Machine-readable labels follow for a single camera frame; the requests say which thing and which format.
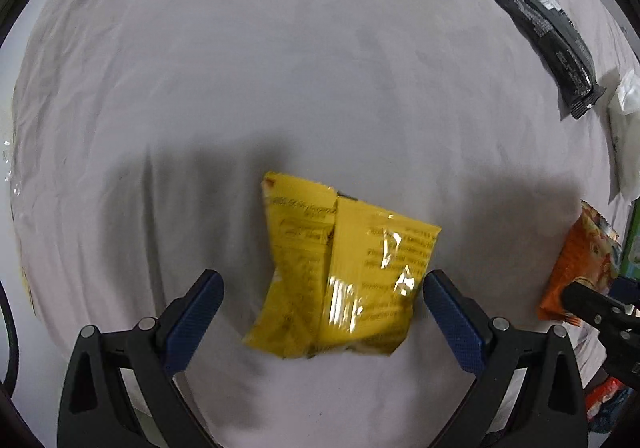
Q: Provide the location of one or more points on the green box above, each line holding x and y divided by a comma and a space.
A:
632, 243

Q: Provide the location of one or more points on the yellow snack packet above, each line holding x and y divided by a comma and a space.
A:
345, 273

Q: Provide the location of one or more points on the grey bed sheet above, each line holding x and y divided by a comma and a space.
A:
320, 92

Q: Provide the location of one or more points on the black snack bar wrapper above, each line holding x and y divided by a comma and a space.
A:
545, 22

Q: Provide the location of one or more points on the white plastic bag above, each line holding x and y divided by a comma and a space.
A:
626, 137

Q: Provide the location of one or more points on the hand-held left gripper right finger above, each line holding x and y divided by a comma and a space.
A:
452, 315

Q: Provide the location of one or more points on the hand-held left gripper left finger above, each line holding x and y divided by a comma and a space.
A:
192, 315

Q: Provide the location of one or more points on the orange snack packet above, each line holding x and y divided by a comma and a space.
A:
582, 260

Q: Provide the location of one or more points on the red snack packet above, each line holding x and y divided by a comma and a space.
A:
606, 400

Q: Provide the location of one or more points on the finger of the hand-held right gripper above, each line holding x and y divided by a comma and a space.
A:
595, 305

